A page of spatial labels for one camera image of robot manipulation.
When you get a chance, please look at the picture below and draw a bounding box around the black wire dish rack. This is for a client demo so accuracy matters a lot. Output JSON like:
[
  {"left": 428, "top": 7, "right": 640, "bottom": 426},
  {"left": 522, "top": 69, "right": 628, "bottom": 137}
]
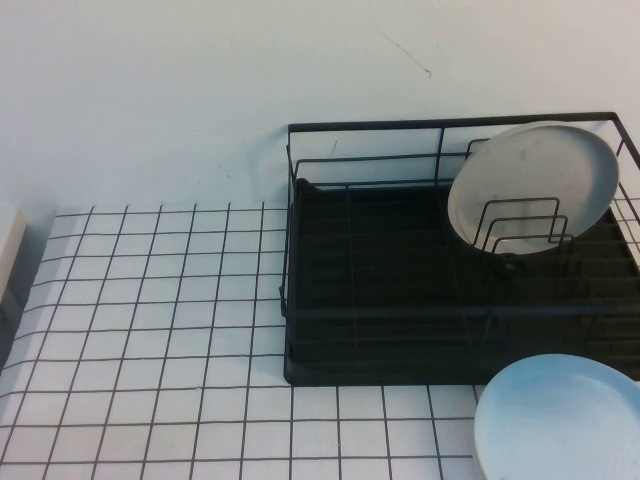
[{"left": 284, "top": 110, "right": 640, "bottom": 374}]

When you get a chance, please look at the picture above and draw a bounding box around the light blue round plate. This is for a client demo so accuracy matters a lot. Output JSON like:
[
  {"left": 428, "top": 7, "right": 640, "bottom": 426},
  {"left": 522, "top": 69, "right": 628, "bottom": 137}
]
[{"left": 473, "top": 353, "right": 640, "bottom": 480}]

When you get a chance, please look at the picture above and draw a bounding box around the grey round plate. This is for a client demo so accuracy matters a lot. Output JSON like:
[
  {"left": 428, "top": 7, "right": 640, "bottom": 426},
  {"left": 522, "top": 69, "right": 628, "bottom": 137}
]
[{"left": 446, "top": 120, "right": 621, "bottom": 257}]

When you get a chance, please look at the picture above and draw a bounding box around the black plastic drain tray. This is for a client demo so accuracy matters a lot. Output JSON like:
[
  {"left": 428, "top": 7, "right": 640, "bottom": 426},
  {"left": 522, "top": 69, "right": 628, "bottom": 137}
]
[{"left": 283, "top": 177, "right": 640, "bottom": 386}]

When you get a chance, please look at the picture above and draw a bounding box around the white grid-pattern table mat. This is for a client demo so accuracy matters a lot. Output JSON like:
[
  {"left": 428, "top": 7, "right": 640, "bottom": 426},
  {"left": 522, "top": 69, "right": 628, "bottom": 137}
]
[{"left": 0, "top": 202, "right": 640, "bottom": 480}]

